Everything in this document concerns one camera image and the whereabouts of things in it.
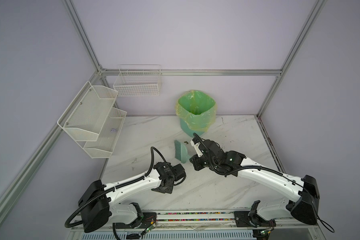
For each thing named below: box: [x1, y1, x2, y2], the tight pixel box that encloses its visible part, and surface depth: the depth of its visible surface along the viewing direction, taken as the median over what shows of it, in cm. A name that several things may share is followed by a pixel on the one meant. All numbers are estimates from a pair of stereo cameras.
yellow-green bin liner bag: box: [176, 90, 217, 132], surface depth 98 cm
